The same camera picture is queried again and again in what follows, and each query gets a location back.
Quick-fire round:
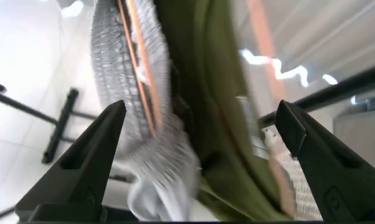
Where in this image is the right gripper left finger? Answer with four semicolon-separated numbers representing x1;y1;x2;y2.
14;99;128;222

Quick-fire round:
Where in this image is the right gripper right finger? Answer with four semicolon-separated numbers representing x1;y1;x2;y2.
274;99;375;222

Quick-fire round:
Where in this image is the pale grey garment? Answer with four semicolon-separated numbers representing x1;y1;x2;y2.
90;0;202;222

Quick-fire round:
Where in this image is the pink clothes hanger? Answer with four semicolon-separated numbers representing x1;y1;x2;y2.
117;0;163;138
246;0;297;215

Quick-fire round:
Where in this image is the green printed shirt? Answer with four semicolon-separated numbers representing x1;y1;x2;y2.
153;0;293;222

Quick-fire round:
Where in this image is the white laundry basket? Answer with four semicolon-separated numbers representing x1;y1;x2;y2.
262;124;324;222

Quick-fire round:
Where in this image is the black clothes rack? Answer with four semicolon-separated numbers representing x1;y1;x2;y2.
0;62;375;165

